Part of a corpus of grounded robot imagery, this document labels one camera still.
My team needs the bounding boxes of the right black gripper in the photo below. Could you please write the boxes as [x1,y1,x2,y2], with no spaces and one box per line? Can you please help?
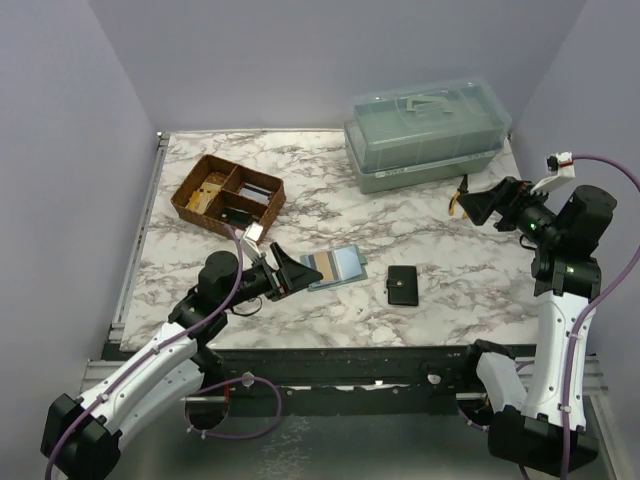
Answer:
[459,174,565,247]

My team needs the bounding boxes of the black leather card holder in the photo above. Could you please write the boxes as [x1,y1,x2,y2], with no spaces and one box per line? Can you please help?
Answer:
[386,265,419,307]

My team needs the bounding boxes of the black metal base rail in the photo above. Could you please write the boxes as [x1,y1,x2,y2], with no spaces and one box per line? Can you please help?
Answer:
[102,342,526,419]

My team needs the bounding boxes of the green plastic storage box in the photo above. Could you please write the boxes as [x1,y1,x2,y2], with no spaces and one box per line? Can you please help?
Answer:
[343,77,512,194]

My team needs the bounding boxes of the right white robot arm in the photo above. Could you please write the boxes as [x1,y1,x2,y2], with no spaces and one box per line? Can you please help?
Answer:
[458,177,617,478]

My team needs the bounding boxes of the silver card in basket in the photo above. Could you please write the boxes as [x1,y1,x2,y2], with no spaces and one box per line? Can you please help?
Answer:
[239,183,272,205]

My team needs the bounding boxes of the gold cards in basket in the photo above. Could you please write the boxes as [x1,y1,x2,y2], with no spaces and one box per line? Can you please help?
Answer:
[186,182,221,214]

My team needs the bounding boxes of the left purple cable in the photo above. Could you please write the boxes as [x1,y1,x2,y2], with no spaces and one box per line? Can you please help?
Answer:
[44,223,284,480]

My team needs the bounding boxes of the yellow handled pliers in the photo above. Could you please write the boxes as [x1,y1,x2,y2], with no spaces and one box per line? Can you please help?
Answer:
[448,174,468,216]

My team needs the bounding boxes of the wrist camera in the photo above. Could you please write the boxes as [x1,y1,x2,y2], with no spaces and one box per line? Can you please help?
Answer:
[531,151,575,194]
[240,222,263,263]

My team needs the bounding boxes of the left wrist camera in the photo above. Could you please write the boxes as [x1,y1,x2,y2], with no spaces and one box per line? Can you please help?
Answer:
[240,222,263,263]

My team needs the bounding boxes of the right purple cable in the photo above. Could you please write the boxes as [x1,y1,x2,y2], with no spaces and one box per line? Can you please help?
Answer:
[459,153,640,480]

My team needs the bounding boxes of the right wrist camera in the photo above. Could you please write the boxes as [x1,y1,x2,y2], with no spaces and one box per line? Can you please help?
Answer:
[531,151,575,194]

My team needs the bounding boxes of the purple cable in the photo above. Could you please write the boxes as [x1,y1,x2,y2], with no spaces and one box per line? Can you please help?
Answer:
[44,223,284,480]
[459,153,640,480]

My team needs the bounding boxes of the black item in basket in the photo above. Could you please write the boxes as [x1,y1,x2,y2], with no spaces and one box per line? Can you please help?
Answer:
[220,207,259,230]

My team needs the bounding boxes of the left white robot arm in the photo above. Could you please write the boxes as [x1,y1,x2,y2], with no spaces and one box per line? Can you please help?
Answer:
[40,240,323,479]

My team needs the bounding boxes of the brown woven divided basket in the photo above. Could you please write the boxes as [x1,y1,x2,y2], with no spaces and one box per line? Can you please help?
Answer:
[171,154,286,243]

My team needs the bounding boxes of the aluminium frame rail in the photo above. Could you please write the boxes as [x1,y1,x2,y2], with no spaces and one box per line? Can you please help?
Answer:
[106,132,171,344]

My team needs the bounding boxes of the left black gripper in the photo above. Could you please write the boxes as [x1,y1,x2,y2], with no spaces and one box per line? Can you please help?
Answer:
[221,243,323,311]

